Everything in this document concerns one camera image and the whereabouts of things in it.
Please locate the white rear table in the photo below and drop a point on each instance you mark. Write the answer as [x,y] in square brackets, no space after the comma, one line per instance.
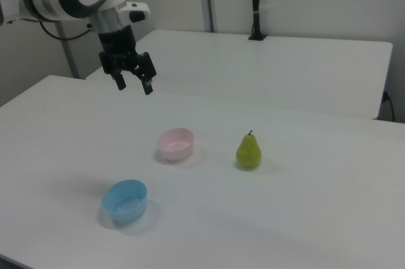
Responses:
[253,69]

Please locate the blue plastic bowl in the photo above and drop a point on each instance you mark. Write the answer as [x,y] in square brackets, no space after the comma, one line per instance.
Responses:
[126,210]

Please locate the pink plastic bowl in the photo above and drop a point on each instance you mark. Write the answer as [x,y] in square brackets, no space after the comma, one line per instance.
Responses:
[177,150]

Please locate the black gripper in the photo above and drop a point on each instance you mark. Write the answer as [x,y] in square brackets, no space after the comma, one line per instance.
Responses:
[118,46]

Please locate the green pear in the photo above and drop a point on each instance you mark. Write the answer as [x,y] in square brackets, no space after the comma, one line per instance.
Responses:
[249,153]

